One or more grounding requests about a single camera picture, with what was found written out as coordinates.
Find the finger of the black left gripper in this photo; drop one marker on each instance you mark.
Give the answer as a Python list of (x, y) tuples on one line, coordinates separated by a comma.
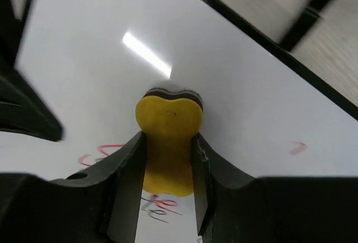
[(22, 111)]

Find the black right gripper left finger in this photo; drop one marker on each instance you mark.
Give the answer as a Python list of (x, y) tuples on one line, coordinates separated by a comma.
[(98, 204)]

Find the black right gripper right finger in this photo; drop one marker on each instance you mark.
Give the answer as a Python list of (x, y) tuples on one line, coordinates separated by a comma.
[(232, 206)]

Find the white dry-erase whiteboard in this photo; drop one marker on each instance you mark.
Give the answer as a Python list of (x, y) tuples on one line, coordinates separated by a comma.
[(91, 61)]

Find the yellow bone-shaped eraser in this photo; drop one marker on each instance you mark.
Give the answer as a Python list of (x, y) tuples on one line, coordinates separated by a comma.
[(169, 120)]

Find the folding metal easel stand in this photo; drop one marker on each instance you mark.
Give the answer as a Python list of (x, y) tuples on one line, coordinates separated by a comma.
[(307, 18)]

